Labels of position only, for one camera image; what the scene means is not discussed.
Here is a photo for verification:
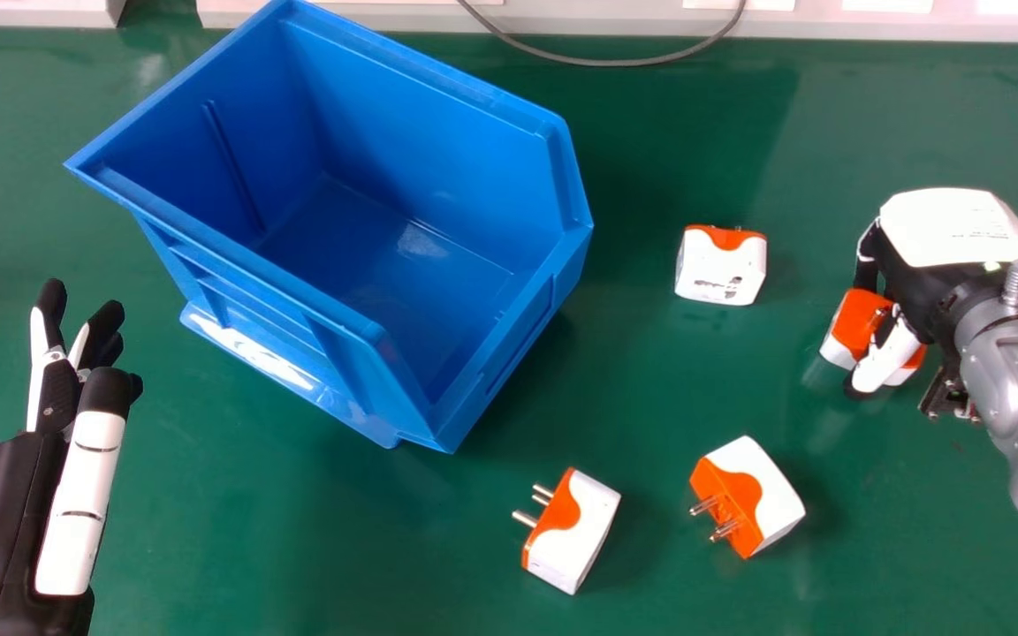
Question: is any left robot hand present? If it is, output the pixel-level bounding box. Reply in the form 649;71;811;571
0;278;144;636

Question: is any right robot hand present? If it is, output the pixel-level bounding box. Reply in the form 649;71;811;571
843;187;1018;401

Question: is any white-and-orange plug adapter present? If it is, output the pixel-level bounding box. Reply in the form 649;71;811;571
512;467;623;595
688;435;807;560
819;288;928;388
674;224;768;307

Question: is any blue plastic bin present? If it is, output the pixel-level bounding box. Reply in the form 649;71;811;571
65;0;595;454

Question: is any grey cable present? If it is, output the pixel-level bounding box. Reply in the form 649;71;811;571
456;0;748;69

